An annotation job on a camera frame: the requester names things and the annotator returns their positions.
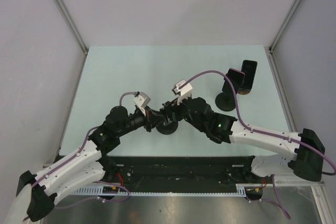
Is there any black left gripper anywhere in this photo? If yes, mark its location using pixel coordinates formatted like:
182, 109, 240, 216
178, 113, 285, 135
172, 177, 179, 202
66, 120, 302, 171
116, 105, 165, 137

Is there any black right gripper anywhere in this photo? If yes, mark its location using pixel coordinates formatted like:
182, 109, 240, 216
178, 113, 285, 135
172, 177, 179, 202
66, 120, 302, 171
161, 92, 206, 132

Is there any black stand with ball joint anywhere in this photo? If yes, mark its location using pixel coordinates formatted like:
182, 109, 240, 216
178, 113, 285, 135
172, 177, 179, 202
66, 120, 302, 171
156, 122, 179, 135

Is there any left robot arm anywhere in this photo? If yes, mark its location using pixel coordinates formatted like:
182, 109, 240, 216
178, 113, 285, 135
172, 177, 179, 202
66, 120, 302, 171
17, 106, 165, 222

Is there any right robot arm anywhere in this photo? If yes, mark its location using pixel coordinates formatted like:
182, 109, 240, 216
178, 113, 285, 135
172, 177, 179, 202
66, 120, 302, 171
156, 98, 325, 183

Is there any purple phone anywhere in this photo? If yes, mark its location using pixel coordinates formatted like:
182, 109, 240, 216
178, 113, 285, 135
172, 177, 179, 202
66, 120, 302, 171
222, 68, 245, 94

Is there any round wooden phone stand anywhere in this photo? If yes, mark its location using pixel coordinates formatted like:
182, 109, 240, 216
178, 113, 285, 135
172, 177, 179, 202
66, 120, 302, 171
237, 88, 251, 95

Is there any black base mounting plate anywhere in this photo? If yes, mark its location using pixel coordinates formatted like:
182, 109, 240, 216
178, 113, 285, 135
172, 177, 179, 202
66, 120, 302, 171
103, 156, 270, 193

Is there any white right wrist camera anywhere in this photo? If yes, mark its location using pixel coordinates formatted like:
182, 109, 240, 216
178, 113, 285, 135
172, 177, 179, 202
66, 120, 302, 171
172, 79, 193, 105

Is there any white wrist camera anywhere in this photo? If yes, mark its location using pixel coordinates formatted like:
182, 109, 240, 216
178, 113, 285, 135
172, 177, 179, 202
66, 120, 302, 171
172, 79, 193, 105
133, 92, 151, 115

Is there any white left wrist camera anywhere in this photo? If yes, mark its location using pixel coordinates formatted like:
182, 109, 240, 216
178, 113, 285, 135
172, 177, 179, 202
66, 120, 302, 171
133, 92, 151, 115

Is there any white slotted cable duct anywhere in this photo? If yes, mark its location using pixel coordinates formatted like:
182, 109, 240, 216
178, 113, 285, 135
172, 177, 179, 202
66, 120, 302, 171
70, 185, 262, 197

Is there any aluminium table rail right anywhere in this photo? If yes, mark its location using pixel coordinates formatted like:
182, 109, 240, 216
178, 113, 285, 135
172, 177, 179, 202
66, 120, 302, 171
265, 47, 298, 132

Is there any aluminium frame post left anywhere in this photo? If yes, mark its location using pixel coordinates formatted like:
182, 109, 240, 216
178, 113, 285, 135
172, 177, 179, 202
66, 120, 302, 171
53, 0, 88, 55

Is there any aluminium frame post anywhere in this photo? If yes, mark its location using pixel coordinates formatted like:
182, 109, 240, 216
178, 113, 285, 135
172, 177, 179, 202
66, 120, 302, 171
268, 0, 303, 54
53, 0, 88, 55

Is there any aluminium frame post right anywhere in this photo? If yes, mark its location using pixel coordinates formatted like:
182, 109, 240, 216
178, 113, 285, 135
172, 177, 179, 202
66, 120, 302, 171
268, 0, 303, 54

